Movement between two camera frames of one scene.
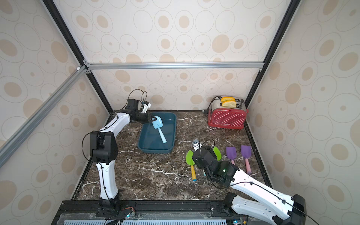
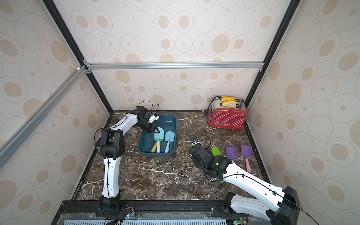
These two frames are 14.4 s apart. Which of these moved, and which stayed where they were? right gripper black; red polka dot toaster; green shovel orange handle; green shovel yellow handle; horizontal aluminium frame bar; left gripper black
Moved: left gripper black; green shovel yellow handle
Stayed: horizontal aluminium frame bar; green shovel orange handle; red polka dot toaster; right gripper black
